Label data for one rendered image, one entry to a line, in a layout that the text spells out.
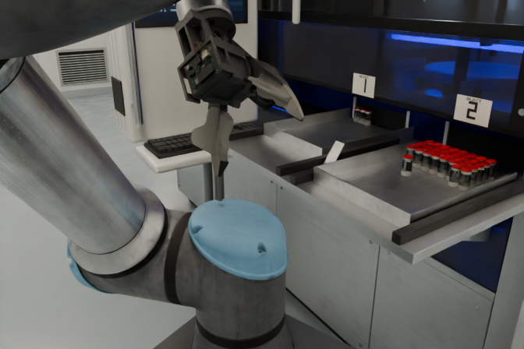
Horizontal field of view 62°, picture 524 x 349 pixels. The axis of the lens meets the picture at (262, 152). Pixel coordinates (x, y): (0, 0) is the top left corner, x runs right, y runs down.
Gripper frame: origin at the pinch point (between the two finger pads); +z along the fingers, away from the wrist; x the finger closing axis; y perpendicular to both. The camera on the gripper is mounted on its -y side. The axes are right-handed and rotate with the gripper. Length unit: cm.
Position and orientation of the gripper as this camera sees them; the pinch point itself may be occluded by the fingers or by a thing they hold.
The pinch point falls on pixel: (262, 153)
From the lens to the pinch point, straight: 55.7
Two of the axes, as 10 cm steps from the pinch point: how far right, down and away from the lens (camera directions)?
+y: -6.4, -1.0, -7.6
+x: 7.1, -4.7, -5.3
